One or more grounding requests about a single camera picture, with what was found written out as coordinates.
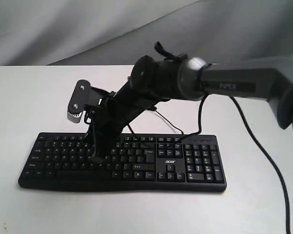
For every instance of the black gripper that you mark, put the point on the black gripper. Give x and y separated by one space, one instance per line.
107 123

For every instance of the grey backdrop cloth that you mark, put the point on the grey backdrop cloth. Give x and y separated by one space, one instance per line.
118 32

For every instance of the black acer keyboard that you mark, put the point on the black acer keyboard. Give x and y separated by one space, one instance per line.
139 162

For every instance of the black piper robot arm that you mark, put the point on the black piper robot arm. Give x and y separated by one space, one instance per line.
183 78

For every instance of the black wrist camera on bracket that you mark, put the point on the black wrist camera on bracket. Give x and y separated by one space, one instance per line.
85 98

